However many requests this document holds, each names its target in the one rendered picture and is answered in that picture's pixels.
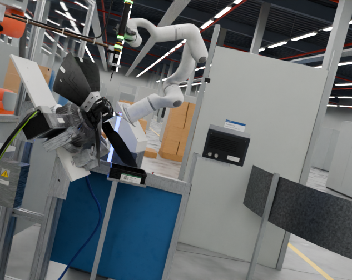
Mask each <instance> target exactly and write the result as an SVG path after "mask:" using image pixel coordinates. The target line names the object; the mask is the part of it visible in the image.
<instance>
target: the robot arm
mask: <svg viewBox="0 0 352 280"><path fill-rule="evenodd" d="M138 26H140V27H144V28H145V29H147V30H148V32H149V33H150V35H151V37H152V39H153V41H154V42H166V41H175V40H179V39H185V40H186V42H185V45H184V50H183V55H182V60H181V63H180V65H179V67H178V69H177V70H176V72H175V73H174V74H173V75H171V76H170V77H168V78H167V79H166V80H165V81H164V82H163V85H162V89H163V92H164V94H165V96H164V97H160V96H159V95H157V94H155V93H154V94H151V95H149V96H147V97H145V98H144V99H142V100H140V101H138V102H136V103H134V104H132V105H131V106H128V105H126V104H125V103H124V104H123V105H122V106H123V110H124V113H125V115H126V117H127V118H128V120H129V121H130V123H131V124H132V125H133V126H134V127H136V126H137V121H138V120H139V119H141V118H143V117H145V116H147V115H149V114H150V113H152V112H154V111H156V110H158V109H160V108H164V107H166V108H177V107H179V106H180V105H182V104H183V102H184V96H183V94H182V92H181V89H180V87H179V84H180V82H184V81H186V80H187V79H188V78H189V76H190V75H191V73H192V71H193V70H194V67H195V61H196V62H197V63H204V62H205V61H206V60H207V58H208V52H207V49H206V46H205V44H204V41H203V39H202V37H201V34H200V31H199V29H198V28H197V27H196V26H195V25H194V24H191V23H186V24H178V25H173V26H166V27H156V26H154V25H153V24H152V23H151V22H150V21H148V20H146V19H143V18H133V19H128V21H127V26H125V30H124V32H125V35H124V38H123V40H124V41H125V42H127V43H128V44H129V45H130V46H131V47H138V46H139V45H140V44H141V42H142V39H141V37H140V35H139V34H138V30H137V27H138Z"/></svg>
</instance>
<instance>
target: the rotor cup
mask: <svg viewBox="0 0 352 280"><path fill-rule="evenodd" d="M101 100H102V102H100V103H98V104H97V102H99V101H101ZM107 105H109V107H110V108H108V106H107ZM100 111H101V116H102V123H103V122H105V121H107V120H109V119H111V118H113V117H114V116H115V112H114V109H113V107H112V105H111V103H110V102H109V100H108V99H107V98H106V97H101V98H99V99H97V100H96V101H95V102H94V104H93V105H92V107H91V108H90V109H89V111H88V112H87V113H86V112H85V111H84V110H83V109H82V108H81V113H82V115H83V117H84V119H85V121H86V123H87V124H88V125H89V126H90V127H91V128H92V129H95V119H96V120H97V117H98V115H99V112H100ZM106 113H108V114H107V115H105V116H103V115H104V114H106Z"/></svg>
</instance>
